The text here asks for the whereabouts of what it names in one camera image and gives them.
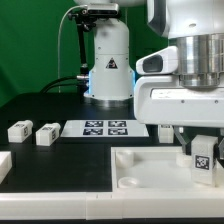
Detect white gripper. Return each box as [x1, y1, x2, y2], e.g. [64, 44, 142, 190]
[134, 75, 224, 155]

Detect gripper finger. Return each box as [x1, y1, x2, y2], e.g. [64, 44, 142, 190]
[217, 128, 224, 160]

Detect white square tabletop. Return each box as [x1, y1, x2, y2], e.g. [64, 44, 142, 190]
[111, 146, 224, 191]

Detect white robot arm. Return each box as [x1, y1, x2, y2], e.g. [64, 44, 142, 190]
[74, 0, 224, 128]

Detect white U-shaped obstacle fence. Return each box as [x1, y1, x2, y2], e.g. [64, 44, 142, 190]
[0, 151, 224, 221]

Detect white marker sheet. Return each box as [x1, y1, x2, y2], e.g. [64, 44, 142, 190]
[61, 120, 149, 138]

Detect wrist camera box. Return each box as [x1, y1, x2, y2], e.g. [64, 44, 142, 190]
[136, 46, 178, 75]

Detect black cables at base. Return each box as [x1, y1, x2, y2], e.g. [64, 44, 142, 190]
[39, 75, 88, 94]

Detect black camera stand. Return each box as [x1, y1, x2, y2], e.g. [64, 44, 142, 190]
[68, 9, 95, 95]

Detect mounted camera on stand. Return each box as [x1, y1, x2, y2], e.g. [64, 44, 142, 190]
[87, 3, 119, 15]

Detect white cable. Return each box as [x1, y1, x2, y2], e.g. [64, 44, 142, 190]
[57, 4, 84, 94]

